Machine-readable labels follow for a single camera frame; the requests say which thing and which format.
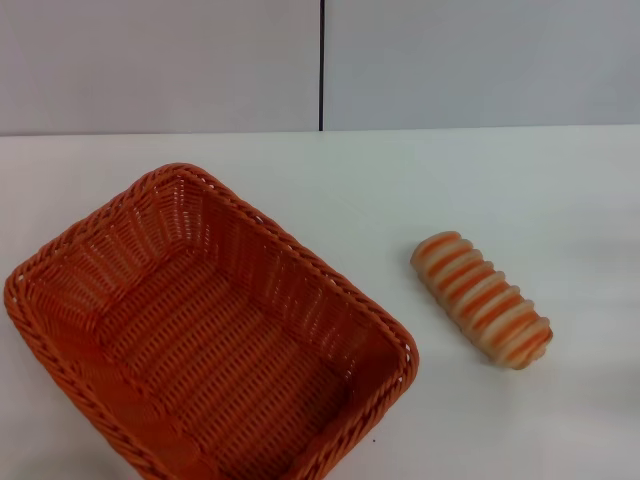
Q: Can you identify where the orange-striped long bread roll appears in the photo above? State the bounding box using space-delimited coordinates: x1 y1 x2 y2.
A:
409 230 555 371

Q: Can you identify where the orange woven plastic basket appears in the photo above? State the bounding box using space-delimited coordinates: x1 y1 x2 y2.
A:
3 161 421 480

